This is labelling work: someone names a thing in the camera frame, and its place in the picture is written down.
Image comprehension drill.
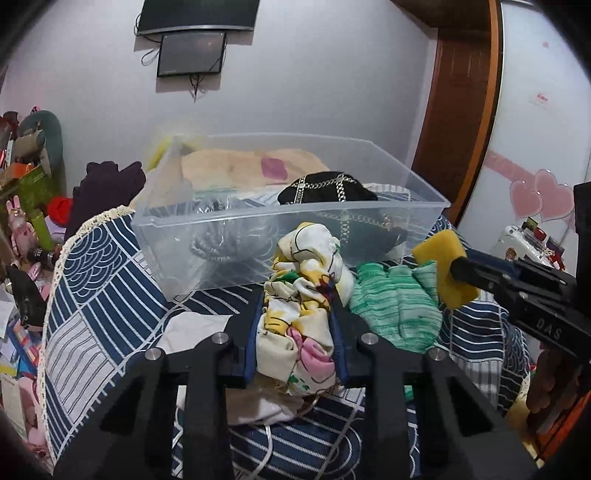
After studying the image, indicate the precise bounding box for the black bag with chain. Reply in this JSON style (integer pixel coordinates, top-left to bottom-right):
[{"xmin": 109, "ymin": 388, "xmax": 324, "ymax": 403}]
[{"xmin": 277, "ymin": 171, "xmax": 408, "ymax": 263}]

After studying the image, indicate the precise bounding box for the teal plush pillow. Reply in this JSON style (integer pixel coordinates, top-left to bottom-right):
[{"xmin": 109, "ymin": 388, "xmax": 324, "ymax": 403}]
[{"xmin": 13, "ymin": 110, "xmax": 63, "ymax": 177}]

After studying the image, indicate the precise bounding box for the yellow sponge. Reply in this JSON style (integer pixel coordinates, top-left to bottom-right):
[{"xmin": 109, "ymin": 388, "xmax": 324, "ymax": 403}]
[{"xmin": 412, "ymin": 229, "xmax": 480, "ymax": 309}]

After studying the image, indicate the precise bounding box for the yellow curved tube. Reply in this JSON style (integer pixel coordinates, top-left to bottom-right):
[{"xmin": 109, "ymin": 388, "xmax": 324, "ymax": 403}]
[{"xmin": 146, "ymin": 134, "xmax": 205, "ymax": 172}]

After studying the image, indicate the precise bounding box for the beige blanket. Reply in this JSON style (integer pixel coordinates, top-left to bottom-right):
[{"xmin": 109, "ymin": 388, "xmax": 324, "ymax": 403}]
[{"xmin": 131, "ymin": 147, "xmax": 330, "ymax": 209}]

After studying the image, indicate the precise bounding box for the clear plastic storage bin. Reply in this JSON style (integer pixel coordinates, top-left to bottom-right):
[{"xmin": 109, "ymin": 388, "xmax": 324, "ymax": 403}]
[{"xmin": 132, "ymin": 133, "xmax": 448, "ymax": 298}]

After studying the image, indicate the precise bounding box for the green bottle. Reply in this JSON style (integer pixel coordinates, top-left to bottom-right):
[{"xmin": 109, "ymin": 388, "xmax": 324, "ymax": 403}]
[{"xmin": 29, "ymin": 209, "xmax": 54, "ymax": 251}]

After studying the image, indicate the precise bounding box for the yellow floral cloth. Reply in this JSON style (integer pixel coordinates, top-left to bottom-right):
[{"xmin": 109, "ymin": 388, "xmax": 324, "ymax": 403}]
[{"xmin": 256, "ymin": 222, "xmax": 355, "ymax": 397}]

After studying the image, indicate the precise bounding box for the small wall monitor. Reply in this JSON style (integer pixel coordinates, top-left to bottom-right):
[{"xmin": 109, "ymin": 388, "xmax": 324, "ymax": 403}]
[{"xmin": 157, "ymin": 31, "xmax": 226, "ymax": 78}]

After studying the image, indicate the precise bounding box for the large wall television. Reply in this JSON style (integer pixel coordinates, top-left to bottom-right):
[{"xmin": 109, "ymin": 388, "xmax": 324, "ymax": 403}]
[{"xmin": 137, "ymin": 0, "xmax": 259, "ymax": 35}]

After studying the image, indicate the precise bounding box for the pink plush rabbit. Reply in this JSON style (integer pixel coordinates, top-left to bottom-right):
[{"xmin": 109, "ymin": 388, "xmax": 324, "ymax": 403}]
[{"xmin": 6, "ymin": 195, "xmax": 37, "ymax": 258}]

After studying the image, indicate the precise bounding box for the white wardrobe sliding door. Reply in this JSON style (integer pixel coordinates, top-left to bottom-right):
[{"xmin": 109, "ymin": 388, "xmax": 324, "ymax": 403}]
[{"xmin": 459, "ymin": 1, "xmax": 590, "ymax": 270}]

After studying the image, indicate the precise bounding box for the red plush item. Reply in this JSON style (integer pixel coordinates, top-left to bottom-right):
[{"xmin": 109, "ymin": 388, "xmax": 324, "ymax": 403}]
[{"xmin": 47, "ymin": 196, "xmax": 73, "ymax": 228}]

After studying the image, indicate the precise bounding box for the dark purple garment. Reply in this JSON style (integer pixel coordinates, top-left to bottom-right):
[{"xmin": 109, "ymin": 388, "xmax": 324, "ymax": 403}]
[{"xmin": 65, "ymin": 161, "xmax": 146, "ymax": 240}]

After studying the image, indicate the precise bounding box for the blue white patterned tablecloth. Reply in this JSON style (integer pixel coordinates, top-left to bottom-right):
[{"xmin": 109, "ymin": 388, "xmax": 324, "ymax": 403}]
[{"xmin": 39, "ymin": 209, "xmax": 530, "ymax": 479}]

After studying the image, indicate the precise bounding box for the green cardboard box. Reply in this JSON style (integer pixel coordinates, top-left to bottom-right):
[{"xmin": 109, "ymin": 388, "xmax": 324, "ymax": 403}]
[{"xmin": 1, "ymin": 166, "xmax": 60, "ymax": 214}]

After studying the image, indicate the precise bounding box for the white appliance with stickers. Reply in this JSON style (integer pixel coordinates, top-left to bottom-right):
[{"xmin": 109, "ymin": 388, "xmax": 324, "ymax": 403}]
[{"xmin": 490, "ymin": 217, "xmax": 566, "ymax": 271}]

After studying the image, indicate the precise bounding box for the green knitted cloth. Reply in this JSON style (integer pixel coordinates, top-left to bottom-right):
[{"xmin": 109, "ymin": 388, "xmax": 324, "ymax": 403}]
[{"xmin": 349, "ymin": 261, "xmax": 443, "ymax": 354}]

